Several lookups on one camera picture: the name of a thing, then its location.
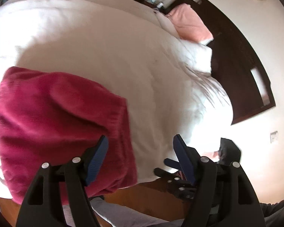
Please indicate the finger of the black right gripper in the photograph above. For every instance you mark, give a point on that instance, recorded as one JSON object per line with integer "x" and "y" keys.
{"x": 174, "y": 185}
{"x": 172, "y": 164}

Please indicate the pink pillow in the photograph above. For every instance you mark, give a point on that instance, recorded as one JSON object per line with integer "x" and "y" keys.
{"x": 189, "y": 25}

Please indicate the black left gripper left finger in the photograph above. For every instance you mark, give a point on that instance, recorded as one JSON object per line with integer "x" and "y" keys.
{"x": 42, "y": 205}

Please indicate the dark wooden headboard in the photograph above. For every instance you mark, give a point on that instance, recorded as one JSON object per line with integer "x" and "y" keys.
{"x": 235, "y": 64}

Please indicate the crimson fleece pants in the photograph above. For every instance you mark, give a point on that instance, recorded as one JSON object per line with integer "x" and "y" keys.
{"x": 54, "y": 117}

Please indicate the white bed sheet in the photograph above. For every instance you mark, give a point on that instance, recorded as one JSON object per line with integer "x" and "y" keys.
{"x": 135, "y": 54}

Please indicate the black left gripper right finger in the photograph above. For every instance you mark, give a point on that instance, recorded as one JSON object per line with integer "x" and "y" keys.
{"x": 224, "y": 195}

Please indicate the white wall switch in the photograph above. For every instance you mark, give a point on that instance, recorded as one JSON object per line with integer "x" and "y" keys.
{"x": 274, "y": 137}

